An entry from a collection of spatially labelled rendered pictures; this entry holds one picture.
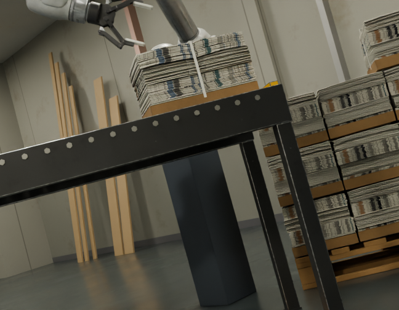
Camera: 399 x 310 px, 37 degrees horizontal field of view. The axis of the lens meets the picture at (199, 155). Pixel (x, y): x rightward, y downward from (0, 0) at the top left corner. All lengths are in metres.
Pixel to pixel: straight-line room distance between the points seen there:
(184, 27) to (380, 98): 0.92
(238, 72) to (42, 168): 0.72
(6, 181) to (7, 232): 7.89
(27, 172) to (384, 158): 1.53
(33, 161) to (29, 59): 7.81
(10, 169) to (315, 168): 1.37
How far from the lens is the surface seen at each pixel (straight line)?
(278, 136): 1.86
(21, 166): 1.79
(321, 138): 2.65
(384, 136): 2.66
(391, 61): 2.70
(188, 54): 2.01
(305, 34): 5.69
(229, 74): 2.02
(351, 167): 2.66
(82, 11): 2.13
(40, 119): 9.48
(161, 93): 1.96
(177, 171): 2.84
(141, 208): 7.73
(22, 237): 9.77
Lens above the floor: 0.56
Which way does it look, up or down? 3 degrees up
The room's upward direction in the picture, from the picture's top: 15 degrees counter-clockwise
